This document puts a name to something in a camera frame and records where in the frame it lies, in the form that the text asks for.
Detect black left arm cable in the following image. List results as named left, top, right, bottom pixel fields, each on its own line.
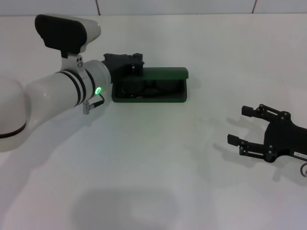
left=82, top=94, right=106, bottom=115

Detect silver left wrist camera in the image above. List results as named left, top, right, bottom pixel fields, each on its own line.
left=35, top=14, right=101, bottom=59

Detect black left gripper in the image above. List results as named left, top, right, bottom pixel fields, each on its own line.
left=103, top=52, right=145, bottom=76

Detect black round-frame glasses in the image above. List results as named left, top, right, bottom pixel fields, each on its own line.
left=116, top=80, right=184, bottom=99

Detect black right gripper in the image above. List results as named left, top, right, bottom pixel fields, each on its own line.
left=226, top=103, right=307, bottom=164

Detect green glasses case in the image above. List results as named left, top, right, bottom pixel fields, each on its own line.
left=111, top=67, right=190, bottom=104

